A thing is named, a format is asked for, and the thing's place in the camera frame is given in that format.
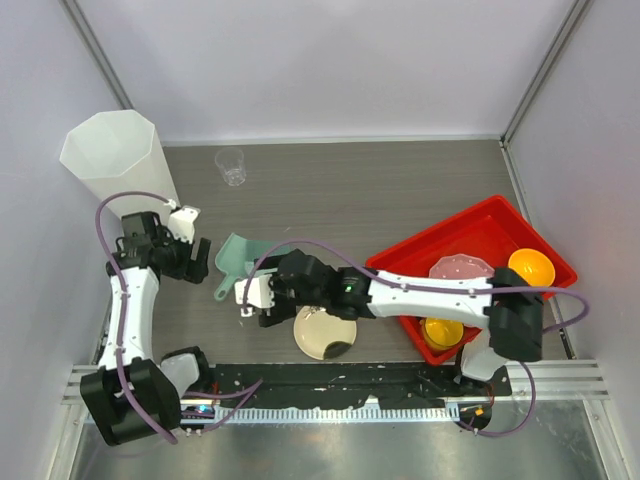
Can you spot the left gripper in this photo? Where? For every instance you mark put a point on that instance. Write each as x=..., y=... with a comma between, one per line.
x=197, y=268

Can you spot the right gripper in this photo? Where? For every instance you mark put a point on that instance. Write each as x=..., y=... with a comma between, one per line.
x=279, y=311

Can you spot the green dustpan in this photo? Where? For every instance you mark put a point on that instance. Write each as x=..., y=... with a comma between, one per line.
x=235, y=260

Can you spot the green hand brush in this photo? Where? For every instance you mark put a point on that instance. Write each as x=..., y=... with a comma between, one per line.
x=260, y=265

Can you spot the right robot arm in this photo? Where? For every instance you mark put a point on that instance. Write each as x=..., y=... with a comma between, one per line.
x=504, y=307

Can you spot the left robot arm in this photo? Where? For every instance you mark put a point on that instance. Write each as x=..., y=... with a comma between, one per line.
x=131, y=396

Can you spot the cream round plate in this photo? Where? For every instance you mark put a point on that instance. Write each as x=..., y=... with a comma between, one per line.
x=321, y=336

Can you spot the clear plastic cup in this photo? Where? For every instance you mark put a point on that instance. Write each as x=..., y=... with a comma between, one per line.
x=231, y=164

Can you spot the white translucent trash bin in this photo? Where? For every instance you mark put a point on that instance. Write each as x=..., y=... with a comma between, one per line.
x=117, y=151

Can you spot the yellow cup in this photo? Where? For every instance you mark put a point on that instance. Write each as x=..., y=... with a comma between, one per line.
x=440, y=334

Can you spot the pink dotted plate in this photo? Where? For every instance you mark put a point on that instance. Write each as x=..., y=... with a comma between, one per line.
x=460, y=267

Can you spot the red plastic tray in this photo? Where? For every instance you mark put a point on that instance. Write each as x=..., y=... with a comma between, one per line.
x=491, y=230

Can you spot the orange bowl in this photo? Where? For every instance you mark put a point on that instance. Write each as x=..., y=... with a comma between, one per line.
x=533, y=266

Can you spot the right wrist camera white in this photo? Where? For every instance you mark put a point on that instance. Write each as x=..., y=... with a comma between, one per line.
x=254, y=295

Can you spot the white cable duct strip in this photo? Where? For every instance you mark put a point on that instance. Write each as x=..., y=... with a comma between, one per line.
x=369, y=413

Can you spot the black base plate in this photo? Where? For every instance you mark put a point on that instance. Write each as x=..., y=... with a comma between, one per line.
x=396, y=385

